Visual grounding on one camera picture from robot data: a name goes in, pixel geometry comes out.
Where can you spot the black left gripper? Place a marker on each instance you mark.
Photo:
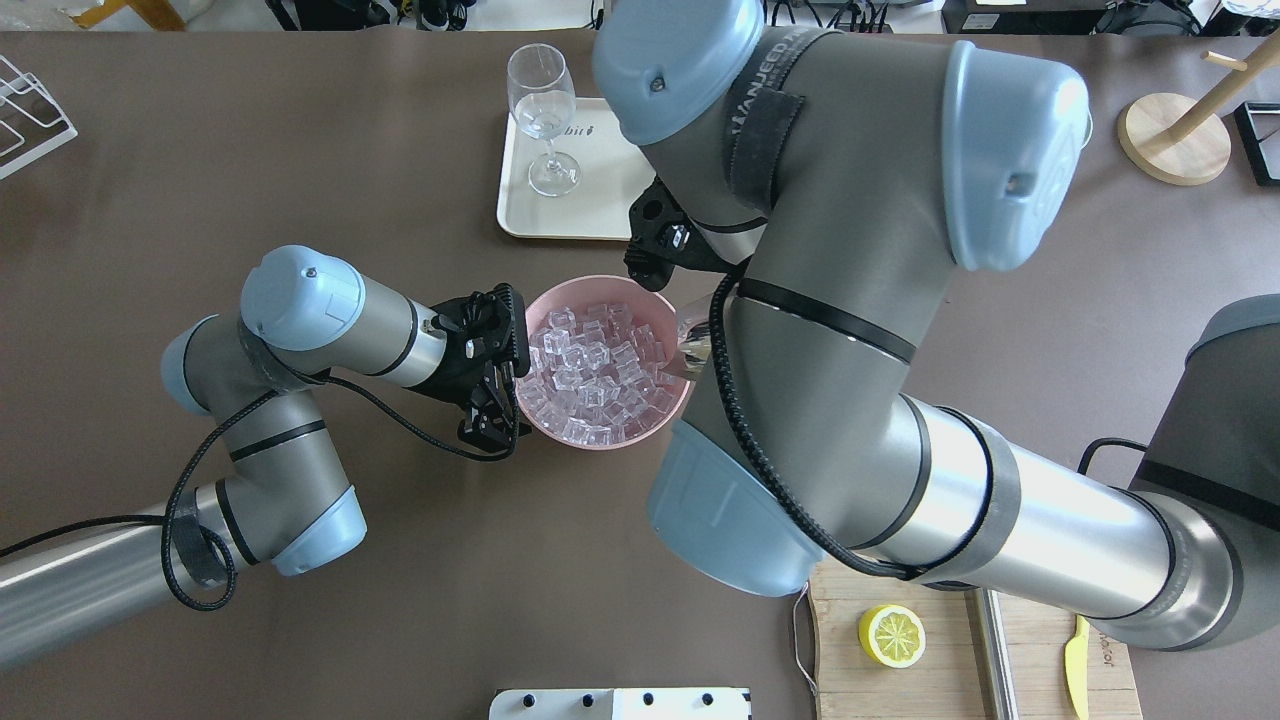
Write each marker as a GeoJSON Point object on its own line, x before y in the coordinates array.
{"type": "Point", "coordinates": [462, 377]}

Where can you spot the stainless steel ice scoop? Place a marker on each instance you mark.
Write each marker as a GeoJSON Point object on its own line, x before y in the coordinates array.
{"type": "Point", "coordinates": [692, 358]}

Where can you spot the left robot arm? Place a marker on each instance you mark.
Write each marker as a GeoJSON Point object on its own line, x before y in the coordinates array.
{"type": "Point", "coordinates": [267, 485]}

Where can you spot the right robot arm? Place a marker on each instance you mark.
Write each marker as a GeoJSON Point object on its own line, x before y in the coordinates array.
{"type": "Point", "coordinates": [840, 182]}

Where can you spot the pile of clear ice cubes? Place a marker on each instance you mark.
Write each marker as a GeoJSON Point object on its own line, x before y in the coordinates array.
{"type": "Point", "coordinates": [590, 375]}

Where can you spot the pink plastic bowl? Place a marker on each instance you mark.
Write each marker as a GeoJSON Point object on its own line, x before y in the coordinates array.
{"type": "Point", "coordinates": [640, 300]}

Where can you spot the clear wine glass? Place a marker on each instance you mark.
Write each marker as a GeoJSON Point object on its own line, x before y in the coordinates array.
{"type": "Point", "coordinates": [542, 101]}

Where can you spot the half lemon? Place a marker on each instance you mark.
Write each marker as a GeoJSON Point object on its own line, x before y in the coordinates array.
{"type": "Point", "coordinates": [892, 635]}

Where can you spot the steel muddler black tip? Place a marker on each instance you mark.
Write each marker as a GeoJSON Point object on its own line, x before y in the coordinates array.
{"type": "Point", "coordinates": [994, 654]}

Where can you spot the yellow plastic knife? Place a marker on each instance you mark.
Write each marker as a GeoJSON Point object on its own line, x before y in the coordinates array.
{"type": "Point", "coordinates": [1075, 660]}

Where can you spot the wooden mug tree stand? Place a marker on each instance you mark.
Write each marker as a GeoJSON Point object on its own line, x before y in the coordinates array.
{"type": "Point", "coordinates": [1183, 141]}

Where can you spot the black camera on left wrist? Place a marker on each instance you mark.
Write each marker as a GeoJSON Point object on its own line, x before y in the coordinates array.
{"type": "Point", "coordinates": [515, 350]}

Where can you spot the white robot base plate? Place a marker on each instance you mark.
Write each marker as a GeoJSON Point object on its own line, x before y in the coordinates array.
{"type": "Point", "coordinates": [623, 703]}

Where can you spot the white wire rack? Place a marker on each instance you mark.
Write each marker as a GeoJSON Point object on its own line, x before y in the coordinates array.
{"type": "Point", "coordinates": [33, 124]}

